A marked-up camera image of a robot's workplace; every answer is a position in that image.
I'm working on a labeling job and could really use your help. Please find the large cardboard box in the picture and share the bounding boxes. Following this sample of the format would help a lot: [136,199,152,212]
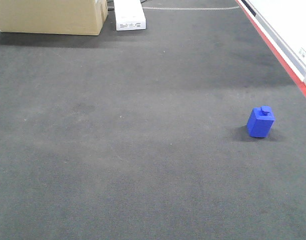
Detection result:
[0,0,108,36]

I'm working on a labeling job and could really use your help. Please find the white wall panel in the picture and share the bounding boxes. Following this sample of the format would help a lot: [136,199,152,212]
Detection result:
[243,0,306,85]

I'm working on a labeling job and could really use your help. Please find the long white carton box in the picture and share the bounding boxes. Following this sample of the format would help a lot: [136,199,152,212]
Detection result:
[114,0,146,31]

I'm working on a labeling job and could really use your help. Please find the blue block with knob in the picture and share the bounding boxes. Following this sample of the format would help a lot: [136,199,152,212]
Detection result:
[247,105,275,138]

